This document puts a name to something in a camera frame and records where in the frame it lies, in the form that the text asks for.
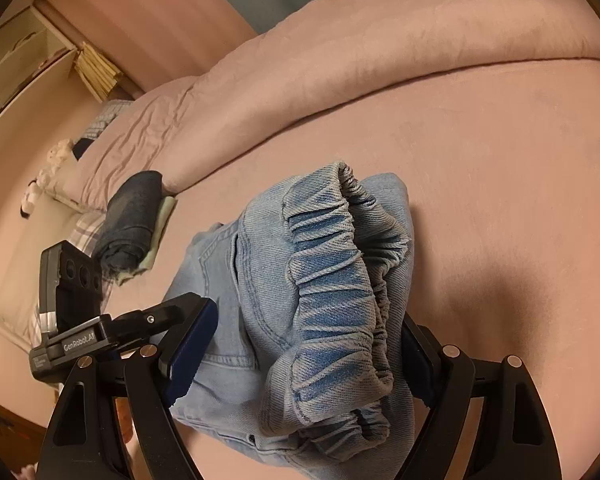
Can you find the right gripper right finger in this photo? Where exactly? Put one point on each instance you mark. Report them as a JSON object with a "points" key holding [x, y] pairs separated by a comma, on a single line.
{"points": [[513, 440]]}

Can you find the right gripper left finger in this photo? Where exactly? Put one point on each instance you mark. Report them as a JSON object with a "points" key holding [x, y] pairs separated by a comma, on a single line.
{"points": [[148, 357]]}

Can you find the light blue denim pants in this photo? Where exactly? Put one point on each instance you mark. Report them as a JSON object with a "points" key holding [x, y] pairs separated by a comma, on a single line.
{"points": [[312, 283]]}

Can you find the plaid pillow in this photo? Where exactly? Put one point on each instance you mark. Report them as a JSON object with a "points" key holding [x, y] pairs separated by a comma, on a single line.
{"points": [[71, 289]]}

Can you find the folded dark blue jeans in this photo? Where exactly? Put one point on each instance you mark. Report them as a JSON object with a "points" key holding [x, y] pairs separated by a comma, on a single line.
{"points": [[125, 237]]}

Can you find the folded light green garment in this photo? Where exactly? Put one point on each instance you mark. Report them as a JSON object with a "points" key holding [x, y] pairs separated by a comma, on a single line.
{"points": [[166, 208]]}

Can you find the white plush toy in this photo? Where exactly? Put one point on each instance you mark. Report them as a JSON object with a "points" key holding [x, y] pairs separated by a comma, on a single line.
{"points": [[55, 157]]}

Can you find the checked blue pillow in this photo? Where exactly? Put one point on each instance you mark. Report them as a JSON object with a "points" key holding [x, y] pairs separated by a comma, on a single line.
{"points": [[110, 111]]}

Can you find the pink bed sheet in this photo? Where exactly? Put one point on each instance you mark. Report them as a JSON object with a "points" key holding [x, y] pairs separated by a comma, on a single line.
{"points": [[502, 165]]}

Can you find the wooden shelf unit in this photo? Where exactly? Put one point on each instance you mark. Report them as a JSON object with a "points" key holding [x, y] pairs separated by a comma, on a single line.
{"points": [[29, 45]]}

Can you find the pink curtain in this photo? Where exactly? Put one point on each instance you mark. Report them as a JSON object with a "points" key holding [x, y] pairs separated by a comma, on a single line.
{"points": [[152, 41]]}

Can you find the pink duvet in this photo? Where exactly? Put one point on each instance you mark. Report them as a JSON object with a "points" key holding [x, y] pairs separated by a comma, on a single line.
{"points": [[328, 53]]}

